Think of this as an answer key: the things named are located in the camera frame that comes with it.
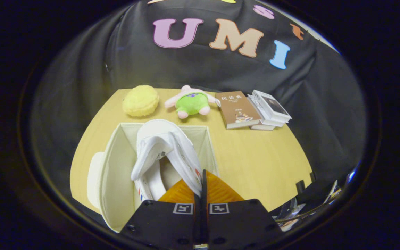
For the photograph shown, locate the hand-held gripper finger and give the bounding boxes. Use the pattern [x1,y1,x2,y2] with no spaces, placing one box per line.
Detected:
[202,169,284,249]
[120,179,202,249]

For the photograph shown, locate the beige fabric storage box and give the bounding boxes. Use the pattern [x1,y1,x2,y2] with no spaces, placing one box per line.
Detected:
[87,122,219,233]

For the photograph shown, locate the thin pale book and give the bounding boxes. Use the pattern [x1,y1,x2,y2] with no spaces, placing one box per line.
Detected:
[250,123,276,131]

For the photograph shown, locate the green and pink plush toy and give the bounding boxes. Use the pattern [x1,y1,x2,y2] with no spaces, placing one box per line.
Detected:
[165,85,220,119]

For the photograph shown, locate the brown cover book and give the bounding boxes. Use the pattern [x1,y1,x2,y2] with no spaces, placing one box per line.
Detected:
[215,91,262,130]

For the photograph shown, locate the white book with dark picture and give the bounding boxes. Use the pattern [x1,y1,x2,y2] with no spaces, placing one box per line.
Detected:
[252,90,292,123]

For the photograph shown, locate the yellow plush toy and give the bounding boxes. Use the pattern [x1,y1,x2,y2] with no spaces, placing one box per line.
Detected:
[122,85,159,117]

